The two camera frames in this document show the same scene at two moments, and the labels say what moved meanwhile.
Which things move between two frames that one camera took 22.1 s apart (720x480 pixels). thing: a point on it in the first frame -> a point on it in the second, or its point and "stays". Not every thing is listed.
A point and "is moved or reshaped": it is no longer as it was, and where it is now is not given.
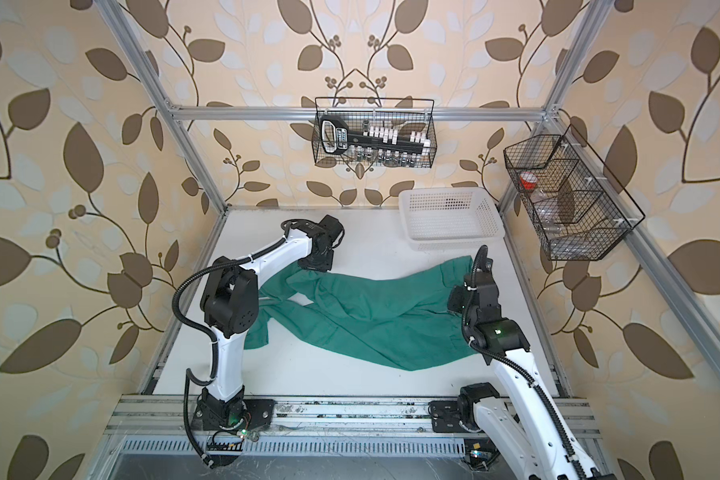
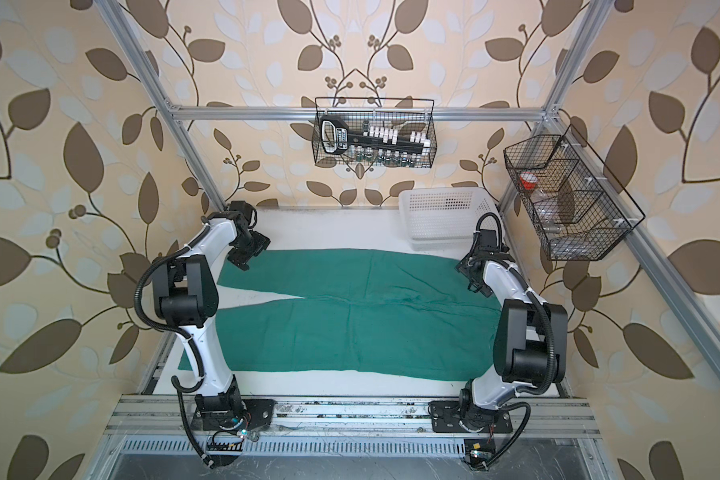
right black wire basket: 580,211 stays
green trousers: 395,318 is moved or reshaped
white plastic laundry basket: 449,218 stays
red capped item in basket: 529,180 stays
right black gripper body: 456,302 -> 465,267
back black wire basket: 377,132 stays
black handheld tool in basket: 336,138 stays
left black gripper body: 324,262 -> 245,248
